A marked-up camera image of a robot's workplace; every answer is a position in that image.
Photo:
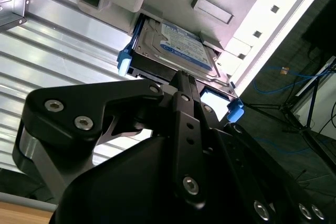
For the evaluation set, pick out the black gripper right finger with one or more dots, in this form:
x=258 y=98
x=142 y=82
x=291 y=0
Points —
x=210 y=119

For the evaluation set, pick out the hard disk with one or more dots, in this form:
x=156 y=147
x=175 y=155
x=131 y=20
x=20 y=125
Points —
x=157 y=43

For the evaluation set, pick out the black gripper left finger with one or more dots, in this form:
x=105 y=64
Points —
x=68 y=111

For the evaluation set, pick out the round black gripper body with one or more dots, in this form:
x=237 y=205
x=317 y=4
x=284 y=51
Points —
x=131 y=187

